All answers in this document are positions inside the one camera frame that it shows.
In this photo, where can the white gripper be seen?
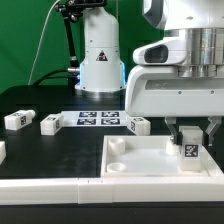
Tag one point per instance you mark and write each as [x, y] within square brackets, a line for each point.
[157, 91]

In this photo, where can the white square tabletop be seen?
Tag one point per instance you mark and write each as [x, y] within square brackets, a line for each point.
[146, 156]

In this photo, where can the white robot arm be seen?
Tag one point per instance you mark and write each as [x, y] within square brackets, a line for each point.
[179, 75]

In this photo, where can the white obstacle fence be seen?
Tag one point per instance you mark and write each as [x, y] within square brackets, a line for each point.
[78, 190]

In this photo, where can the white fiducial marker sheet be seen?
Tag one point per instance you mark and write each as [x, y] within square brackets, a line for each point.
[94, 118]

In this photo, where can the white block left edge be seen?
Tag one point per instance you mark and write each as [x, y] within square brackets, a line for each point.
[2, 151]

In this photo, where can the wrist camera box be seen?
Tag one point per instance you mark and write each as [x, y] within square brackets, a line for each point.
[168, 51]

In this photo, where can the black camera stand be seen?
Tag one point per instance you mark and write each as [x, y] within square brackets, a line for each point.
[72, 11]

